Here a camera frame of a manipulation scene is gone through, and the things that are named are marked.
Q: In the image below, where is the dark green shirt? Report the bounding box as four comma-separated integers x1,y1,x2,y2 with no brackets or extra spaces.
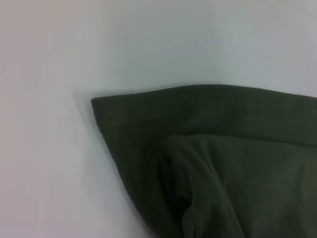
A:
91,84,317,238

